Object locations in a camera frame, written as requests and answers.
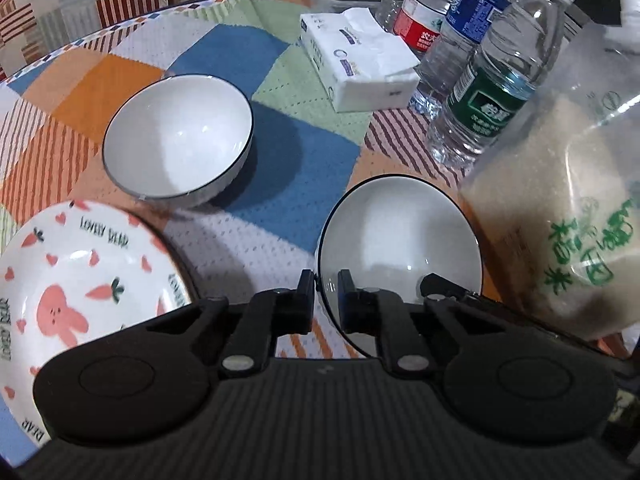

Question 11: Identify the checkered tablecloth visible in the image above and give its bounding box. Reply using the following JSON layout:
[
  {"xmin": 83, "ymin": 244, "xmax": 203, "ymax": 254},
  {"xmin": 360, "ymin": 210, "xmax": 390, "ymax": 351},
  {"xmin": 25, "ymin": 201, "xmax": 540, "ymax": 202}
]
[{"xmin": 0, "ymin": 0, "xmax": 640, "ymax": 466}]

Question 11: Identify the striped counter cloth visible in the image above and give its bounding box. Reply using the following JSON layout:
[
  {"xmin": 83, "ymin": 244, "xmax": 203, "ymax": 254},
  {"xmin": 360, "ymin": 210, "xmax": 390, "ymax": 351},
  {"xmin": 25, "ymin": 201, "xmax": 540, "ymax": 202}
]
[{"xmin": 0, "ymin": 0, "xmax": 174, "ymax": 79}]

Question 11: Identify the white tissue pack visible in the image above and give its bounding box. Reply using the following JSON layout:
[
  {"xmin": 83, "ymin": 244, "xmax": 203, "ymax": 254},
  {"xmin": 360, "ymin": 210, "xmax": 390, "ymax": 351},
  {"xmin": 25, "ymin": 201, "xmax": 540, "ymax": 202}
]
[{"xmin": 299, "ymin": 7, "xmax": 421, "ymax": 113}]

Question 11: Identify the water bottle with green label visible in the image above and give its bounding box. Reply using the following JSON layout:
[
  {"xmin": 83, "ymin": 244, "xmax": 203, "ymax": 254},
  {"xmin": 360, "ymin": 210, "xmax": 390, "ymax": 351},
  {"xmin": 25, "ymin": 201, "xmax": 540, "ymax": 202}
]
[{"xmin": 427, "ymin": 0, "xmax": 580, "ymax": 171}]

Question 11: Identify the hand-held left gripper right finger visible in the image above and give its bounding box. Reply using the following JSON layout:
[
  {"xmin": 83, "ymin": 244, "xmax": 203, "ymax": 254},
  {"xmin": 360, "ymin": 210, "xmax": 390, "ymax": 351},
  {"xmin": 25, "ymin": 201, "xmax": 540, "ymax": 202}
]
[{"xmin": 338, "ymin": 269, "xmax": 542, "ymax": 379}]

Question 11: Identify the clear bag of rice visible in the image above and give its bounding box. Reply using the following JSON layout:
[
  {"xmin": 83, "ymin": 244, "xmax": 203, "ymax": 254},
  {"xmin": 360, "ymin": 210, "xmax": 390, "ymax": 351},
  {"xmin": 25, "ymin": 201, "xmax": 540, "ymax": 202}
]
[{"xmin": 457, "ymin": 0, "xmax": 640, "ymax": 347}]

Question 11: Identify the white bowl with dark rim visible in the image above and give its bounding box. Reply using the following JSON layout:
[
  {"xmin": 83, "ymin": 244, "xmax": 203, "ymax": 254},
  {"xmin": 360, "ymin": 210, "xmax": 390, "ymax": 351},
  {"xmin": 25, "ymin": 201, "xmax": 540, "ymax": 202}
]
[
  {"xmin": 101, "ymin": 74, "xmax": 255, "ymax": 210},
  {"xmin": 315, "ymin": 174, "xmax": 484, "ymax": 359}
]

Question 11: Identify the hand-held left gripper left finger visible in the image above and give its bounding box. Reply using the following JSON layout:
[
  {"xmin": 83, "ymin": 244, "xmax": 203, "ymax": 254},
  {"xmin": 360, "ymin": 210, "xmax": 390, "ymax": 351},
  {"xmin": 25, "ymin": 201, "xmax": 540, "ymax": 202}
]
[{"xmin": 144, "ymin": 269, "xmax": 317, "ymax": 377}]

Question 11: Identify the water bottle with blue label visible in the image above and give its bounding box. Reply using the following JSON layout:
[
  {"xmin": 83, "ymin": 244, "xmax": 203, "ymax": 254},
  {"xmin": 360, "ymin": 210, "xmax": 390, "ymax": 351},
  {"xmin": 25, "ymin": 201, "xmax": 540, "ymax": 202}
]
[{"xmin": 410, "ymin": 0, "xmax": 532, "ymax": 119}]

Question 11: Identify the white plate with bunny print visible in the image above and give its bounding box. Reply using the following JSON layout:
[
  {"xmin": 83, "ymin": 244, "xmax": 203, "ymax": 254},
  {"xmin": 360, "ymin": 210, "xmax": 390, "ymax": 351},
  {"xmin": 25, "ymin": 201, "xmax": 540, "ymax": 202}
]
[{"xmin": 0, "ymin": 199, "xmax": 194, "ymax": 449}]

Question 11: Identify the water bottle with red label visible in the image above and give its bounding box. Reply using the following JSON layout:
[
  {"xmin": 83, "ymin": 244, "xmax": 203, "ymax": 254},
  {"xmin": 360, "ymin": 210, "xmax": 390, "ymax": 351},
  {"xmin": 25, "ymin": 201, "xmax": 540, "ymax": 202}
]
[{"xmin": 392, "ymin": 0, "xmax": 473, "ymax": 59}]

